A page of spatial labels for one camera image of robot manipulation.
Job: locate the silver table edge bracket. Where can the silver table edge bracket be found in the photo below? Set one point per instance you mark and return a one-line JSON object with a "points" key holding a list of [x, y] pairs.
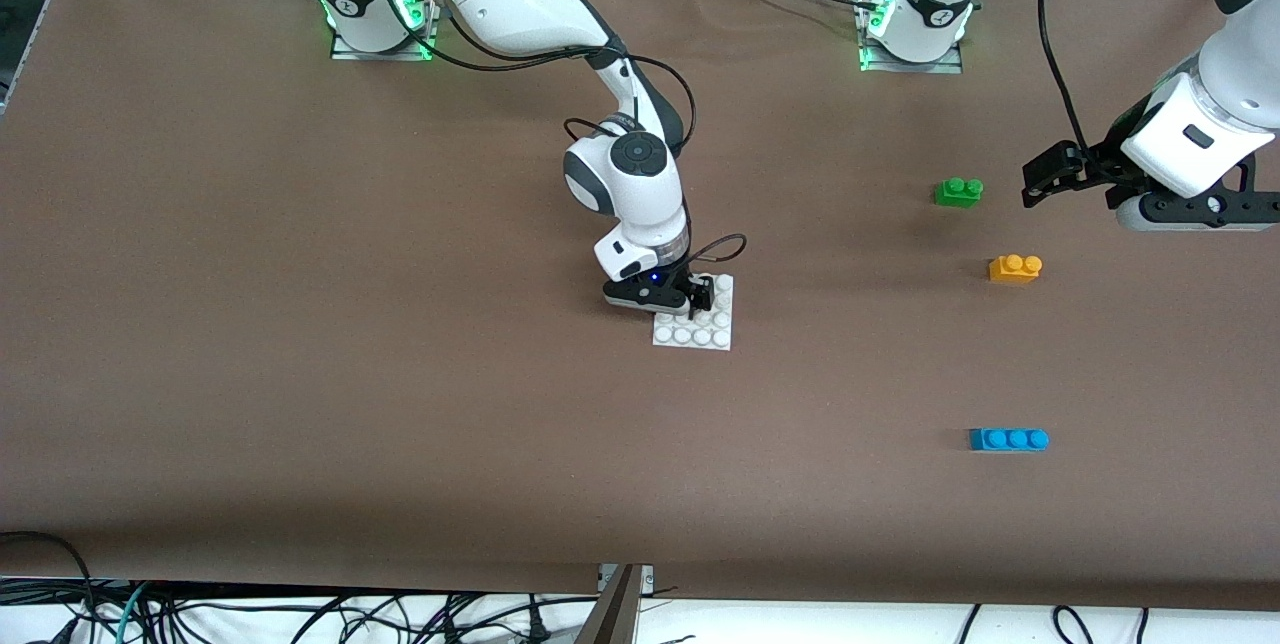
{"points": [[648, 579]]}

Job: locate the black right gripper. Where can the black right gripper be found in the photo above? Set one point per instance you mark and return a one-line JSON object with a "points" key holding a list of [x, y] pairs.
{"points": [[693, 285]]}

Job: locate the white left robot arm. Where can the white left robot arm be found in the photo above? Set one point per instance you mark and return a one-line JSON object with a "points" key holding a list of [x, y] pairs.
{"points": [[930, 4]]}

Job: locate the dark metal profile bar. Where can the dark metal profile bar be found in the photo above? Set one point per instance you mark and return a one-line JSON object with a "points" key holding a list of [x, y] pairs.
{"points": [[615, 614]]}

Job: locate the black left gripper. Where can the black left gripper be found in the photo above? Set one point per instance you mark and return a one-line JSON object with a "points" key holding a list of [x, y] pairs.
{"points": [[1098, 167]]}

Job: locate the yellow two-stud block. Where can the yellow two-stud block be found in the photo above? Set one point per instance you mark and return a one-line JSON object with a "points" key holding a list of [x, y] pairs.
{"points": [[1012, 270]]}

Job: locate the green two-stud block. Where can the green two-stud block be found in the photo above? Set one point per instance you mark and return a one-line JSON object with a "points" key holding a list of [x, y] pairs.
{"points": [[957, 194]]}

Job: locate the white studded base plate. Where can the white studded base plate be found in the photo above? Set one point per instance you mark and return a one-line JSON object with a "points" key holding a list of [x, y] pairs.
{"points": [[705, 334]]}

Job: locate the blue three-stud block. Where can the blue three-stud block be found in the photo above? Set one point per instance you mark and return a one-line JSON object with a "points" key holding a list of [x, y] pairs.
{"points": [[1005, 440]]}

